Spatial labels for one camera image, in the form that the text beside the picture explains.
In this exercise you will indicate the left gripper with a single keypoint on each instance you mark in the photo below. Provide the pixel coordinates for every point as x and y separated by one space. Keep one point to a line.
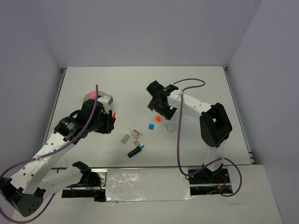
109 126

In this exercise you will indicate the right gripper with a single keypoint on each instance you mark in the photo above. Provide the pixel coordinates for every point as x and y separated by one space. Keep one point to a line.
168 113

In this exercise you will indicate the orange highlighter cap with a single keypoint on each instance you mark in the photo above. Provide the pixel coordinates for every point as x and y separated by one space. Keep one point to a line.
158 118

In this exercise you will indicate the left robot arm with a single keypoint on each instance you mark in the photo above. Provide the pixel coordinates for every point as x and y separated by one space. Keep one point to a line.
27 189

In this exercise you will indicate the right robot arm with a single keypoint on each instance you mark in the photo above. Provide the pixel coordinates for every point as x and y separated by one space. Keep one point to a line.
215 126

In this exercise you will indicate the blue highlighter cap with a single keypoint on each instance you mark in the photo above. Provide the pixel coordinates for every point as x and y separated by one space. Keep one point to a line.
151 126

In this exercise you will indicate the clear tape roll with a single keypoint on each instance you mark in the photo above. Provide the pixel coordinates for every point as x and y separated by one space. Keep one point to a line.
170 128

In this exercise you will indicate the beige eraser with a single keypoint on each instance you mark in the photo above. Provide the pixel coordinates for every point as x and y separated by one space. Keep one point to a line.
125 138

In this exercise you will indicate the pink eraser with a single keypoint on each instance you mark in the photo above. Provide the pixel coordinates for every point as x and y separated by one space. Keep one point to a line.
134 134

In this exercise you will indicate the small yellow sharpener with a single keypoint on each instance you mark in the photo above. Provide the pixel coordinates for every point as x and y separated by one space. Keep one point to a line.
136 143

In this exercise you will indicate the white round divided container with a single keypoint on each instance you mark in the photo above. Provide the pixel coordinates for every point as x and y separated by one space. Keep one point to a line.
100 93

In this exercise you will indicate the blue tip black highlighter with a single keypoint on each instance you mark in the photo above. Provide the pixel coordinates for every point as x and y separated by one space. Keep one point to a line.
135 151

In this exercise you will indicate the silver foil mat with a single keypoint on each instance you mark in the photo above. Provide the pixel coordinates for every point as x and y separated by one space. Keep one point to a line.
146 184

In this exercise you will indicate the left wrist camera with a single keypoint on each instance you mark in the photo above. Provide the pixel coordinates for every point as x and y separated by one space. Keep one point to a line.
106 101

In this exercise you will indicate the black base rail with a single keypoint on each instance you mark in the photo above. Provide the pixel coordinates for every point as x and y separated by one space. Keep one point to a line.
96 190

